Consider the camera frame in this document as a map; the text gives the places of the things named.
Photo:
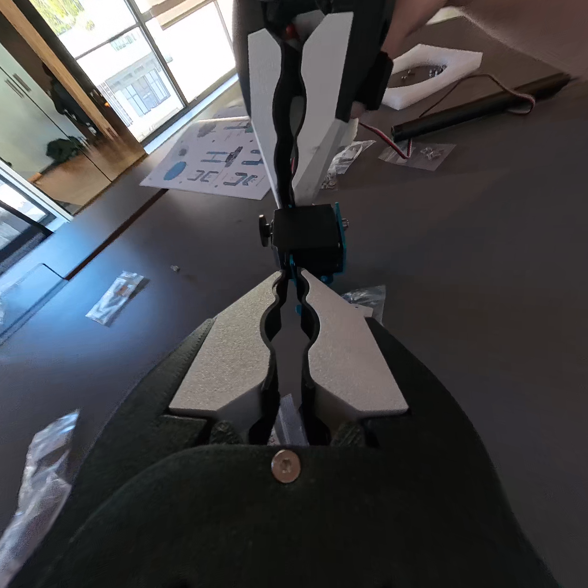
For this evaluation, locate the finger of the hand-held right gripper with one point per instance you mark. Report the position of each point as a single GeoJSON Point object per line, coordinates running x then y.
{"type": "Point", "coordinates": [326, 82]}
{"type": "Point", "coordinates": [264, 92]}

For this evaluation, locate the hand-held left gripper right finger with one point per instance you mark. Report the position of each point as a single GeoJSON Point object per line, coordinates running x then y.
{"type": "Point", "coordinates": [358, 367]}

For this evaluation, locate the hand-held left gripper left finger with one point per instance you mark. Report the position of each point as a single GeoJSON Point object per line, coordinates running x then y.
{"type": "Point", "coordinates": [220, 367]}

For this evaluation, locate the white square foam frame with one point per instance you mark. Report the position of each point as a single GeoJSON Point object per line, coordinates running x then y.
{"type": "Point", "coordinates": [404, 99]}

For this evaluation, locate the black screwdriver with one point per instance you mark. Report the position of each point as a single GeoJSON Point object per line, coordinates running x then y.
{"type": "Point", "coordinates": [459, 115]}

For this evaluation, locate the dark brown desk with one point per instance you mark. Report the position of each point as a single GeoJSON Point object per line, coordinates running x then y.
{"type": "Point", "coordinates": [459, 275]}

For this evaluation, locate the clear bag of screws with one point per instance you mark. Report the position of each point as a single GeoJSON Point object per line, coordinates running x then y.
{"type": "Point", "coordinates": [342, 160]}

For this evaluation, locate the white printed instruction manual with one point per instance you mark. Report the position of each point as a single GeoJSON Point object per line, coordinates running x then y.
{"type": "Point", "coordinates": [206, 174]}

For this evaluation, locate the large glass window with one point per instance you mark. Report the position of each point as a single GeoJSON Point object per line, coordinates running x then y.
{"type": "Point", "coordinates": [160, 69]}

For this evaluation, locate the wooden cabinet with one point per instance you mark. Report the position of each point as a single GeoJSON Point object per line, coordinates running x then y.
{"type": "Point", "coordinates": [115, 147]}

